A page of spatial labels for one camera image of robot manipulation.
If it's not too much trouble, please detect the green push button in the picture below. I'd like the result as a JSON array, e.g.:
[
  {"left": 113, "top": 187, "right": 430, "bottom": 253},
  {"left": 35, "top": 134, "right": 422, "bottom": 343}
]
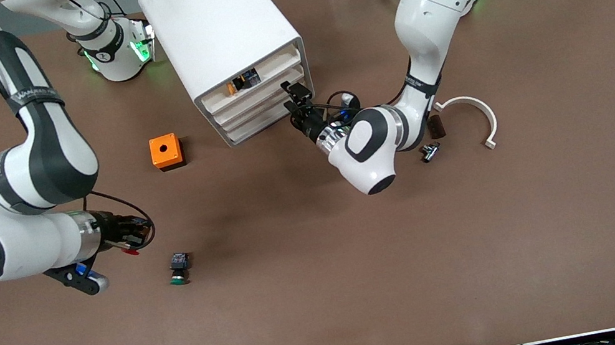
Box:
[{"left": 164, "top": 250, "right": 196, "bottom": 288}]

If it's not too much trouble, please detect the white half-ring clamp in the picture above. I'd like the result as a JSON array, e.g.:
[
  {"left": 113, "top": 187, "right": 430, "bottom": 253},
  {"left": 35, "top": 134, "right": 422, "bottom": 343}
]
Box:
[{"left": 432, "top": 90, "right": 503, "bottom": 159}]

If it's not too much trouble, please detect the red push button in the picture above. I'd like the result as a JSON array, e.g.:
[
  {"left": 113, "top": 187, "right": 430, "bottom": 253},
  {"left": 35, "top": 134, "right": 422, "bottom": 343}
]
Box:
[{"left": 105, "top": 235, "right": 141, "bottom": 261}]

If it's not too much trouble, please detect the dark brown ribbed block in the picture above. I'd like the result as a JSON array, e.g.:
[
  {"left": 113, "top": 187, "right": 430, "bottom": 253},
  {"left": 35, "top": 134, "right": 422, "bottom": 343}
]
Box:
[{"left": 427, "top": 115, "right": 447, "bottom": 141}]

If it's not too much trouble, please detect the chrome tee pipe fitting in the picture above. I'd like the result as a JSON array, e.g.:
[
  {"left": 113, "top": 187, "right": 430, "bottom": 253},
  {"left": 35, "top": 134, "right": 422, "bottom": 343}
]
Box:
[{"left": 418, "top": 140, "right": 444, "bottom": 165}]

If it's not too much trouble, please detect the orange button enclosure box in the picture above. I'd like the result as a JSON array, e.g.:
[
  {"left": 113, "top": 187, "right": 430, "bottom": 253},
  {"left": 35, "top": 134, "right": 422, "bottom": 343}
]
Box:
[{"left": 147, "top": 131, "right": 188, "bottom": 174}]

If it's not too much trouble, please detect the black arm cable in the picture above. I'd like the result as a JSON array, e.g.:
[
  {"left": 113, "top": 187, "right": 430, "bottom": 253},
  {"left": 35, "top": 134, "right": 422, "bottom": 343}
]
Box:
[
  {"left": 302, "top": 86, "right": 366, "bottom": 130},
  {"left": 0, "top": 0, "right": 159, "bottom": 275}
]

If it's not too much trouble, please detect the yellow push button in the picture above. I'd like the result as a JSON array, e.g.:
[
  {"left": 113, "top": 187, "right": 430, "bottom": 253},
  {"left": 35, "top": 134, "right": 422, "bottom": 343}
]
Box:
[{"left": 224, "top": 67, "right": 262, "bottom": 96}]

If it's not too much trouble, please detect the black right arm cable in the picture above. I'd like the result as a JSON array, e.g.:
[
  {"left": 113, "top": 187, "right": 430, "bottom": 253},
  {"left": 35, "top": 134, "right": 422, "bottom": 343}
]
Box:
[{"left": 0, "top": 0, "right": 159, "bottom": 275}]

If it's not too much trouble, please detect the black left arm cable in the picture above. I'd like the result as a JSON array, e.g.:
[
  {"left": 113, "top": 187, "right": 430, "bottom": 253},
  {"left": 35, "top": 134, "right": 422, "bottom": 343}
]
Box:
[{"left": 302, "top": 86, "right": 366, "bottom": 130}]

